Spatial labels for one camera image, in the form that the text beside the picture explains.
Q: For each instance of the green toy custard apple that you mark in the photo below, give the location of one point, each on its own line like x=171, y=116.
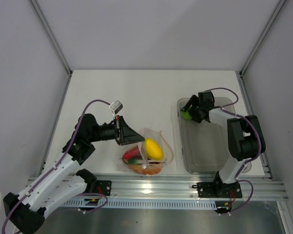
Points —
x=185, y=115

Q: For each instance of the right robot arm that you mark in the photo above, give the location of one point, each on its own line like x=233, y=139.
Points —
x=245, y=143

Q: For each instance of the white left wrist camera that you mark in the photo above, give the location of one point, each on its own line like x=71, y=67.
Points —
x=115, y=109

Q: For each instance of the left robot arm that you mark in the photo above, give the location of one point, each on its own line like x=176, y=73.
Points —
x=29, y=208

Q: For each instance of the aluminium front rail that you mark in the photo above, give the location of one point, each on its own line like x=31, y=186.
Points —
x=180, y=187

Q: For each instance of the clear pink zip top bag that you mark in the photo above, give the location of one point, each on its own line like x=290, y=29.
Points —
x=148, y=157

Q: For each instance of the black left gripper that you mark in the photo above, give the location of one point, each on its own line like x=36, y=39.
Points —
x=126, y=135

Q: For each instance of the white slotted cable duct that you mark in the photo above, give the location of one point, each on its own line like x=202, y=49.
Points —
x=192, y=204

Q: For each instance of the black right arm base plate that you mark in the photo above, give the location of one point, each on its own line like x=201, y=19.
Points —
x=218, y=190

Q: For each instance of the red toy chili pepper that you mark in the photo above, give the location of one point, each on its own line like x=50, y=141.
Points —
x=132, y=153

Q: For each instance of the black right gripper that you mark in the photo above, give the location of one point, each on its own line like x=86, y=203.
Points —
x=193, y=101

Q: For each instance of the yellow toy mango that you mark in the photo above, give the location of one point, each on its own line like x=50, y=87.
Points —
x=153, y=150

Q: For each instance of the clear plastic food bin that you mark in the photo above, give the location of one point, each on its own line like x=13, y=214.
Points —
x=204, y=145

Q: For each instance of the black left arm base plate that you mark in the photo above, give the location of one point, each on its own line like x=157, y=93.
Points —
x=103, y=187

